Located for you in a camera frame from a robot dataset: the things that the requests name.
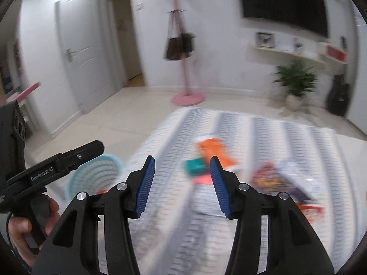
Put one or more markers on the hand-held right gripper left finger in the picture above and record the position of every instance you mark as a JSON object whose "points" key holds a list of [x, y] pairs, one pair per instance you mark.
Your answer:
{"points": [[146, 186]]}

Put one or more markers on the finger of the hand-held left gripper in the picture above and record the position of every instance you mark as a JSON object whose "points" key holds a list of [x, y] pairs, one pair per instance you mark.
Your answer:
{"points": [[86, 150]]}

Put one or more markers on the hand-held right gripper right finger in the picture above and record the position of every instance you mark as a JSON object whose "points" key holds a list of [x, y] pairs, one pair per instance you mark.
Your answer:
{"points": [[218, 186]]}

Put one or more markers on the pink wrapper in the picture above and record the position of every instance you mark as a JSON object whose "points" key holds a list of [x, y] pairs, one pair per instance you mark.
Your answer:
{"points": [[203, 180]]}

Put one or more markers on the light blue plastic basket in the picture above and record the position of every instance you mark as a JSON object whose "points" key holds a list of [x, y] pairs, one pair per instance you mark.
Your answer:
{"points": [[97, 169]]}

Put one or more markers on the teal small box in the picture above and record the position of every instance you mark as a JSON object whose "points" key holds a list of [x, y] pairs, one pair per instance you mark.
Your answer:
{"points": [[196, 166]]}

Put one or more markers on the orange snack packet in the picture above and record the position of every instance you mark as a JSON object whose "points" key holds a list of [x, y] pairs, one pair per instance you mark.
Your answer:
{"points": [[213, 149]]}

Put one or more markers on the colourful snack packet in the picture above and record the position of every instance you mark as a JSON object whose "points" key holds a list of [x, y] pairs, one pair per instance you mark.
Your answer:
{"points": [[266, 177]]}

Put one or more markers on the clear plastic bag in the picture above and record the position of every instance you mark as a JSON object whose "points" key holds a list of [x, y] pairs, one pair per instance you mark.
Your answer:
{"points": [[301, 177]]}

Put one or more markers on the orange red wrapper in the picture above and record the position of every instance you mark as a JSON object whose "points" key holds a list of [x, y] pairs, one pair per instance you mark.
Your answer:
{"points": [[311, 210]]}

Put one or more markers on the person's left hand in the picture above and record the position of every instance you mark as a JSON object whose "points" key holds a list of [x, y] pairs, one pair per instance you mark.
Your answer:
{"points": [[17, 229]]}

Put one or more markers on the striped woven tablecloth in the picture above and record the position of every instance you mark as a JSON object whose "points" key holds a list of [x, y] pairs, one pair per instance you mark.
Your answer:
{"points": [[258, 137]]}

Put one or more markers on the pink round side table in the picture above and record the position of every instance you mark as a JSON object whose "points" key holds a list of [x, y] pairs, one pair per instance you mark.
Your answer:
{"points": [[28, 90]]}

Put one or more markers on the white room door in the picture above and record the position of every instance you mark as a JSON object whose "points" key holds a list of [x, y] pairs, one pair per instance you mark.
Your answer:
{"points": [[83, 48]]}

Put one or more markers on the pink coat rack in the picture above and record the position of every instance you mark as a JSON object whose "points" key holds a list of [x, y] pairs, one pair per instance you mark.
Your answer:
{"points": [[187, 77]]}

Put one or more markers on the potted green plant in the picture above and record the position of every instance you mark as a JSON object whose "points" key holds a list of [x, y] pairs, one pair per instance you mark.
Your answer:
{"points": [[296, 80]]}

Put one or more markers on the brown hanging bag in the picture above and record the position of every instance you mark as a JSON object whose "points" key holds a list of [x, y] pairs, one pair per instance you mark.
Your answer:
{"points": [[171, 48]]}

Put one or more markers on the black hanging bag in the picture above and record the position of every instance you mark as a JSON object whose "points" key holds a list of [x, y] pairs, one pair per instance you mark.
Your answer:
{"points": [[187, 44]]}

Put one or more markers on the black acoustic guitar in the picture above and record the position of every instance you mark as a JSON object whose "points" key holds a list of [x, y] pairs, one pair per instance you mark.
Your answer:
{"points": [[338, 97]]}

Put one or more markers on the white curved lower shelf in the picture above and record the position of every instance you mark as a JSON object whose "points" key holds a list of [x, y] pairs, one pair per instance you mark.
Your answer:
{"points": [[286, 52]]}

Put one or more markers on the small colourful figurine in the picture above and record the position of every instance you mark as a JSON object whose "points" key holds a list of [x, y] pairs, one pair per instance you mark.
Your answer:
{"points": [[298, 45]]}

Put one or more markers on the framed wall picture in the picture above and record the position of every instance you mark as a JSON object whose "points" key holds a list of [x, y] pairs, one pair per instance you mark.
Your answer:
{"points": [[17, 57]]}

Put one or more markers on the wall light switch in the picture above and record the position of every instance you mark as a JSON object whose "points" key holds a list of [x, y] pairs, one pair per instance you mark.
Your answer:
{"points": [[139, 6]]}

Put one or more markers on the black picture frame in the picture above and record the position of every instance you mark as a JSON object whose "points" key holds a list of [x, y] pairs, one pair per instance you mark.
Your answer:
{"points": [[265, 40]]}

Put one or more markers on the red fronted wall box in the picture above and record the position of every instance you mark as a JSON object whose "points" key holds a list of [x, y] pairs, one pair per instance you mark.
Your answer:
{"points": [[337, 53]]}

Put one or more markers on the wall-mounted black television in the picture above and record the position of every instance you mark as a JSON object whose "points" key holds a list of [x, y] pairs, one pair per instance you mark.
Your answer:
{"points": [[286, 3]]}

